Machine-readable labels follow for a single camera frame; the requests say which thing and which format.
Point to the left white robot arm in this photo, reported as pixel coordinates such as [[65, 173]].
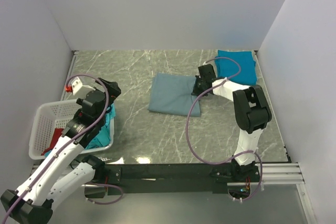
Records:
[[35, 200]]

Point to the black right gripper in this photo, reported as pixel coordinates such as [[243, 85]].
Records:
[[200, 85]]

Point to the grey-blue t-shirt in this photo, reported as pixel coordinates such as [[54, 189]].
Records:
[[172, 94]]

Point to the white plastic laundry basket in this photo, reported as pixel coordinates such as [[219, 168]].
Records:
[[56, 115]]

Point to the black base crossbar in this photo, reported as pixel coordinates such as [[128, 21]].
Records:
[[101, 187]]

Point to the aluminium frame rail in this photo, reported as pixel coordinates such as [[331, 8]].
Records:
[[270, 174]]

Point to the folded teal t-shirt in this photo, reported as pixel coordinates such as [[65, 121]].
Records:
[[238, 65]]

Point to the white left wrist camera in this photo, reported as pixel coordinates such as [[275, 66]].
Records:
[[78, 89]]

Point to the dark red t-shirt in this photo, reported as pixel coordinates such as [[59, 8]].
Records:
[[56, 135]]

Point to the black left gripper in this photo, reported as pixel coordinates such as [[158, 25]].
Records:
[[111, 91]]

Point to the teal t-shirt in basket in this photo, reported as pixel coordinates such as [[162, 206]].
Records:
[[103, 132]]

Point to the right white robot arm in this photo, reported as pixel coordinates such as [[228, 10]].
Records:
[[252, 114]]

